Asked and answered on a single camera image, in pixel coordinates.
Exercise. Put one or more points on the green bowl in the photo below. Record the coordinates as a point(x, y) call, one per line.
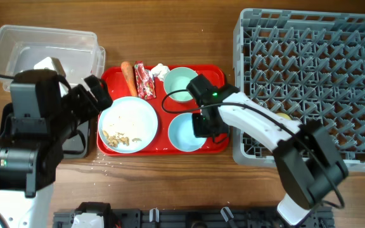
point(178, 79)

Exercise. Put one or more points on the light blue bowl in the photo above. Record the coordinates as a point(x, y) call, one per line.
point(181, 134)

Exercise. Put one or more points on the grey-blue dishwasher rack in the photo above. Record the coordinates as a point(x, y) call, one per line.
point(309, 65)

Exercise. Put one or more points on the food scraps on plate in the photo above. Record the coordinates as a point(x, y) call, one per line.
point(118, 138)

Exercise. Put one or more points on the black tray bin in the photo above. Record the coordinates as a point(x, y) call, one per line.
point(74, 147)

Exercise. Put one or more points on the orange carrot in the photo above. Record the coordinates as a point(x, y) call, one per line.
point(128, 73)

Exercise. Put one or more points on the red snack wrapper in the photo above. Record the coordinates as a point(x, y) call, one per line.
point(145, 82)

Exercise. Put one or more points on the crumpled white tissue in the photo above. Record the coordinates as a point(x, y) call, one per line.
point(160, 71)

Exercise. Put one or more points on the light blue plate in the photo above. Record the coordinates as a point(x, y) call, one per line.
point(132, 116)

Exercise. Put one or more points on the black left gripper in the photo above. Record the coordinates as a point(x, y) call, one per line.
point(91, 95)

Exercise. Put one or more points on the clear plastic bin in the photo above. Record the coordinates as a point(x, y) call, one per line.
point(79, 53)

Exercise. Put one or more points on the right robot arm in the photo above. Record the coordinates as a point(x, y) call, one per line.
point(309, 165)

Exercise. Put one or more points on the yellow cup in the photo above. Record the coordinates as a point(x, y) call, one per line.
point(284, 116)

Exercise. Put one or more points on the red plastic tray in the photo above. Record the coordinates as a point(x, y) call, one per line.
point(161, 145)

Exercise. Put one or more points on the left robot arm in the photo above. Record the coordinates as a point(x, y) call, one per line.
point(43, 113)

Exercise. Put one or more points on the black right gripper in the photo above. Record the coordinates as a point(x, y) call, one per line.
point(203, 123)

